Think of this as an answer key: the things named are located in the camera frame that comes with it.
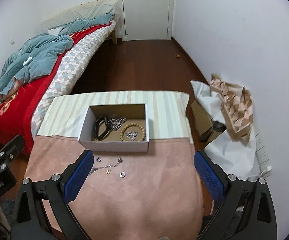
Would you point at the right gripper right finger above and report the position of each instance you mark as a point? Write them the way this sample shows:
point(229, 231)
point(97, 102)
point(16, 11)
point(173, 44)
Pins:
point(211, 175)

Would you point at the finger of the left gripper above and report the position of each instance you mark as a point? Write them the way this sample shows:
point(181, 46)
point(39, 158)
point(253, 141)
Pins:
point(13, 148)

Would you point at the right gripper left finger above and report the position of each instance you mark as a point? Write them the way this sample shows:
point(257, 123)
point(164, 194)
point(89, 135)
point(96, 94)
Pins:
point(75, 175)

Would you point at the red bed blanket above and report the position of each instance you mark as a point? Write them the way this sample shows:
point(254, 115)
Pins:
point(16, 112)

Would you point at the white power strip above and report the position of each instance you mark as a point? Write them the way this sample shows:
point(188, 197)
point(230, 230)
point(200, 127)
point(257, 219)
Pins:
point(262, 158)

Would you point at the brown cardboard box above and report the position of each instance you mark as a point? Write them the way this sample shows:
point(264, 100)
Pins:
point(207, 129)

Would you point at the white cardboard box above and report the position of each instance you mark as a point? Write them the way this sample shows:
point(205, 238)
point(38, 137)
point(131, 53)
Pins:
point(104, 127)

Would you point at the checkered bed sheet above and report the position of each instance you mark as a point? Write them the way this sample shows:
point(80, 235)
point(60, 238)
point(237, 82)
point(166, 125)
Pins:
point(71, 67)

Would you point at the beige patterned cloth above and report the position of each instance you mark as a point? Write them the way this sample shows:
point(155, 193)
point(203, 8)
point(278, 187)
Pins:
point(237, 107)

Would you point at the teal quilt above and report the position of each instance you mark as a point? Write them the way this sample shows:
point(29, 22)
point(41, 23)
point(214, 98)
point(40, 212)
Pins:
point(38, 55)

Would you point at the pillow with light cover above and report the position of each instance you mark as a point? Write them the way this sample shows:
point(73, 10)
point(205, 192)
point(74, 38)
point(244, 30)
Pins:
point(87, 11)

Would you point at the white door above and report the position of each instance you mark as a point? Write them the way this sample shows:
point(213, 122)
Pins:
point(146, 19)

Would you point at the small silver chain pendant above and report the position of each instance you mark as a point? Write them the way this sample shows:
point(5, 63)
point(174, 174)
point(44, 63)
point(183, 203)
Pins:
point(131, 135)

